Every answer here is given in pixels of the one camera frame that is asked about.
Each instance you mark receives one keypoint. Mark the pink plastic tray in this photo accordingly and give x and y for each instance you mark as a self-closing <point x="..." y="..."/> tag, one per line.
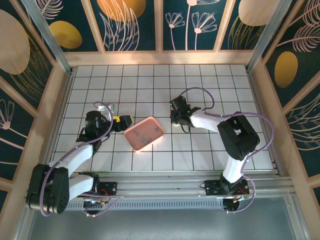
<point x="147" y="127"/>

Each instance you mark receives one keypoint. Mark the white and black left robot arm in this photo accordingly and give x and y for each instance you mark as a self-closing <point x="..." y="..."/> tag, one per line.
<point x="75" y="157"/>

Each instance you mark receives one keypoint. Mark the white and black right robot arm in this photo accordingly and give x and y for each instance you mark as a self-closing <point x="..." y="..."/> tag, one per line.
<point x="207" y="122"/>

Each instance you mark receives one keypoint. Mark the white grid mat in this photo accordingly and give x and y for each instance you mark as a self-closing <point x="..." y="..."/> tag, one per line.
<point x="125" y="75"/>

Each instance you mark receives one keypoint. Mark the grey metal panel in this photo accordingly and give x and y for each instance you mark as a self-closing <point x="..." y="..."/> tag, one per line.
<point x="160" y="225"/>

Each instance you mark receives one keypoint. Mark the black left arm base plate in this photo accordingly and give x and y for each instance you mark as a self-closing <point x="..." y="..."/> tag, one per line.
<point x="110" y="187"/>

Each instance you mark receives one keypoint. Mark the aluminium mounting rail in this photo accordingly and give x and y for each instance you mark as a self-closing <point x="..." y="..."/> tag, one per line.
<point x="160" y="187"/>

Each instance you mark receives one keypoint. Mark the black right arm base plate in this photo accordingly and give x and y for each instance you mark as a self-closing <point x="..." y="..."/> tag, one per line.
<point x="212" y="187"/>

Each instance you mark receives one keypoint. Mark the aluminium frame post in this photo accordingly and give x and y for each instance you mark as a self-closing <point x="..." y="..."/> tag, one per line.
<point x="47" y="37"/>
<point x="268" y="37"/>

